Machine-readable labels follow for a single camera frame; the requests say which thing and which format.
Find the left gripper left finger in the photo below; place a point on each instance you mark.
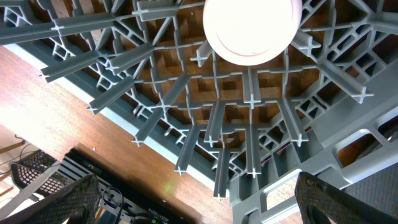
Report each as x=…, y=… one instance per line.
x=75, y=203

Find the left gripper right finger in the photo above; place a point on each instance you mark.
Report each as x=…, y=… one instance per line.
x=320, y=202

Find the pink plastic cup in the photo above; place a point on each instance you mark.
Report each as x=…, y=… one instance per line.
x=251, y=32

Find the grey plastic dishwasher rack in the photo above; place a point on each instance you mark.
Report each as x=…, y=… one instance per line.
x=326, y=104

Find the black ribbed base block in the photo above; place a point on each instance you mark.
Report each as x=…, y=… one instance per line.
x=118, y=196

